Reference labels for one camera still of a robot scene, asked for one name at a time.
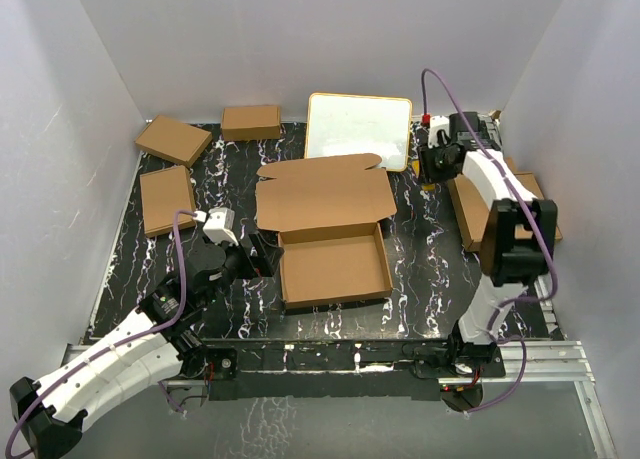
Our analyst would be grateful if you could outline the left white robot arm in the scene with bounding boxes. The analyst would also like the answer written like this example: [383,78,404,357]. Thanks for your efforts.
[9,232,284,458]

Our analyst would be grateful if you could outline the black base bar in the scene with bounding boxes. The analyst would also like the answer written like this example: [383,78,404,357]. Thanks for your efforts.
[205,339,505,401]

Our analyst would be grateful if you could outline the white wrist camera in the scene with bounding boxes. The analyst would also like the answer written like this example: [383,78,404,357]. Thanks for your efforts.
[427,115,450,148]
[194,207,239,245]

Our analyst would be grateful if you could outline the folded cardboard box back left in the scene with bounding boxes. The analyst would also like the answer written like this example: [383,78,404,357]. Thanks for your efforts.
[135,115,212,168]

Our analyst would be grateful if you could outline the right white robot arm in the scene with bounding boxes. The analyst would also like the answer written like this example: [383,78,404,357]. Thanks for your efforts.
[416,112,558,377]

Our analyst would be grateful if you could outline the folded cardboard box back centre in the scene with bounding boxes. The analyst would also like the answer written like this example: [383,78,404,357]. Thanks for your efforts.
[221,105,281,142]

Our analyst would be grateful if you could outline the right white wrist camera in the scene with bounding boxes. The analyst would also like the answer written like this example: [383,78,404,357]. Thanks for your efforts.
[427,115,450,148]

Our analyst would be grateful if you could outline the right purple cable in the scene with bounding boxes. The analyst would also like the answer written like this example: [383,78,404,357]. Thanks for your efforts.
[420,68,559,340]

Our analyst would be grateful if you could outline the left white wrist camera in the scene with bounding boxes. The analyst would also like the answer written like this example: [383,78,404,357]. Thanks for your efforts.
[194,207,239,245]

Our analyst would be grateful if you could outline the white board with yellow frame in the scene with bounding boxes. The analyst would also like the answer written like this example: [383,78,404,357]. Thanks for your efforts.
[304,92,412,172]

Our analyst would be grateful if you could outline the large cardboard box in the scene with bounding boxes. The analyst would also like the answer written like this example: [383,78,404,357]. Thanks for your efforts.
[255,153,397,310]
[447,175,489,252]

